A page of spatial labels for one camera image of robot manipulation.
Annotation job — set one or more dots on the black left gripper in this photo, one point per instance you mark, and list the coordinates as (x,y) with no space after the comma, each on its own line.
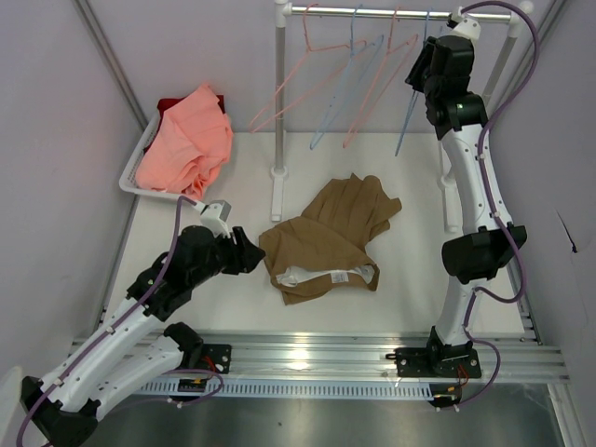
(244,255)

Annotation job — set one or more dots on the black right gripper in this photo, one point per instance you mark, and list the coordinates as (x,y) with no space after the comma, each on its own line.
(423,62)

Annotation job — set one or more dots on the blue wire hanger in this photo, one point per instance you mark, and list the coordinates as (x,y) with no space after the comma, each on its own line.
(342,95)
(414,96)

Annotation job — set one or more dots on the tan pleated skirt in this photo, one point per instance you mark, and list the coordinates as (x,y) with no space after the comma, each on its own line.
(324,248)

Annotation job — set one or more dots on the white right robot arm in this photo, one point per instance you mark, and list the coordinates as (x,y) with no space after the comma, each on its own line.
(489,238)

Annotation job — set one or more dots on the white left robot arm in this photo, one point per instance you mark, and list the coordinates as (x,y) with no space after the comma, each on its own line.
(136,344)

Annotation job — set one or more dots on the white perforated laundry basket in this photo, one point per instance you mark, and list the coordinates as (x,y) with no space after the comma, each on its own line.
(127,181)

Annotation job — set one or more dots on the salmon pink garment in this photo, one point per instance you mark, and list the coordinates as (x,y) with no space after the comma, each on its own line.
(190,149)

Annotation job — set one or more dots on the dark red garment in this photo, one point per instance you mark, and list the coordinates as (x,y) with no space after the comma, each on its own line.
(166,103)

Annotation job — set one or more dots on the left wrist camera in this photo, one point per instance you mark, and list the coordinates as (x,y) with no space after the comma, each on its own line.
(213,216)

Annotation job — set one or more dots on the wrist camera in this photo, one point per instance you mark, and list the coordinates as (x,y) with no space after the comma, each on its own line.
(462,24)
(213,216)

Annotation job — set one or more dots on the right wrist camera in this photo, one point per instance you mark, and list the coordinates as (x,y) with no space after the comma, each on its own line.
(462,24)

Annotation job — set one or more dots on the pink wire hanger left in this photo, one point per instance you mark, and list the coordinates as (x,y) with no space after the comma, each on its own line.
(291,88)

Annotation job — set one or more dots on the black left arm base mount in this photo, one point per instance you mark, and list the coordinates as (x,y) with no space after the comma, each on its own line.
(209,356)

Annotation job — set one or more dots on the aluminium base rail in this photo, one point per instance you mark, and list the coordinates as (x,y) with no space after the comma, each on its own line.
(362,357)

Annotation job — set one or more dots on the slotted white cable duct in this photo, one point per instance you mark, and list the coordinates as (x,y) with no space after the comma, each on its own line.
(252,388)

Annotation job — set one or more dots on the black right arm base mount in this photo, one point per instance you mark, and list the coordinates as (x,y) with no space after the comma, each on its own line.
(436,359)

